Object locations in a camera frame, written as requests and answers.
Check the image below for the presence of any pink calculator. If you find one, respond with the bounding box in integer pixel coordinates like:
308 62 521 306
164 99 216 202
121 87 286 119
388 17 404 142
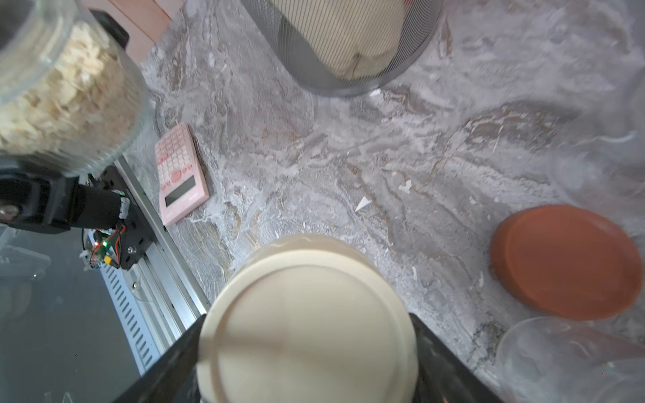
155 124 210 227

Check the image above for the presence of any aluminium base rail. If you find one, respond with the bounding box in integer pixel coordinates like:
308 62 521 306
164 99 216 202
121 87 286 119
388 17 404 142
81 158 209 374

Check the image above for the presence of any grey trash bin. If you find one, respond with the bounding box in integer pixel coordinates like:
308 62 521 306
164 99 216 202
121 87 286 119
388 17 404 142
243 0 443 97

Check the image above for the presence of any cream jar lid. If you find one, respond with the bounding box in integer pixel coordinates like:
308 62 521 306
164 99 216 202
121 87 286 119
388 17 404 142
197 234 418 402

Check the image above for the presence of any oatmeal jar with cream lid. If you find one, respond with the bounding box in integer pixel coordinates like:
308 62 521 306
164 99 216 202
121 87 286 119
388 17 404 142
1 1 151 176

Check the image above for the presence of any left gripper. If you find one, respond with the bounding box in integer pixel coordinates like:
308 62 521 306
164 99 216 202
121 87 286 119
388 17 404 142
1 156 126 234

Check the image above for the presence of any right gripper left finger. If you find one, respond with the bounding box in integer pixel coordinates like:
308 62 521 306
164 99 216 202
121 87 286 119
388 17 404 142
114 315 206 403

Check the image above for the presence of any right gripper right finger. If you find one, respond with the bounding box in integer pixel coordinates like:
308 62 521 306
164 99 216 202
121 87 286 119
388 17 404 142
409 313 502 403

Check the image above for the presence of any oatmeal jar with brown lid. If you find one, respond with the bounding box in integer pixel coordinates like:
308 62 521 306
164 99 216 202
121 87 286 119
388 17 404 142
496 317 644 402

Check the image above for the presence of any glass oatmeal jar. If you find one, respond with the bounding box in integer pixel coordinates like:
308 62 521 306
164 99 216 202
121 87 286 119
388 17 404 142
546 70 644 225

